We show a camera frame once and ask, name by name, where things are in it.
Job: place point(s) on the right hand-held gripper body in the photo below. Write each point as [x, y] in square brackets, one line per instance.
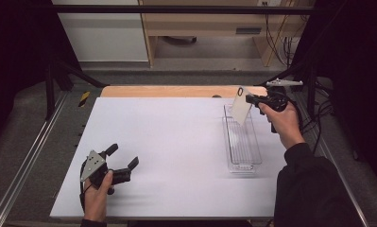
[279, 97]

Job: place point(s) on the blue phone case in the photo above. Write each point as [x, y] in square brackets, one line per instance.
[240, 105]

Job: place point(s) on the person's right hand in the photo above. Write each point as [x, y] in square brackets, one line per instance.
[285, 126]

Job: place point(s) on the clear plastic tray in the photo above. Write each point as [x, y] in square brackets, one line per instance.
[242, 148]

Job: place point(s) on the white cabinet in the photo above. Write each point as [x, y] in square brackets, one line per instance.
[104, 38]

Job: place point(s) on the black curtain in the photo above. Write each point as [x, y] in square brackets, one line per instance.
[13, 63]
[359, 78]

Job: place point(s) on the white wall socket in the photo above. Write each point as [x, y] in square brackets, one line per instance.
[268, 3]

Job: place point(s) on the white table mat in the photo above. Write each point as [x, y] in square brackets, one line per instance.
[164, 189]

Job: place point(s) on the person's left hand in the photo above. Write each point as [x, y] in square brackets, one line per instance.
[96, 201]

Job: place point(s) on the black horizontal metal bar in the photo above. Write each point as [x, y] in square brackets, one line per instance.
[176, 9]

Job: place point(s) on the aluminium rail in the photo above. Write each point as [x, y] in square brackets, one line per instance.
[28, 157]
[328, 154]

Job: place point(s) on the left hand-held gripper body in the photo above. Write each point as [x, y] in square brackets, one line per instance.
[93, 165]

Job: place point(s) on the light wooden desk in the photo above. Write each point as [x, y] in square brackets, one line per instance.
[208, 23]

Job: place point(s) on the grey desk label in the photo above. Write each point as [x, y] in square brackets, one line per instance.
[248, 31]

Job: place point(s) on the black metal stand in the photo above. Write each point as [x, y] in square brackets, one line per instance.
[311, 94]
[49, 94]

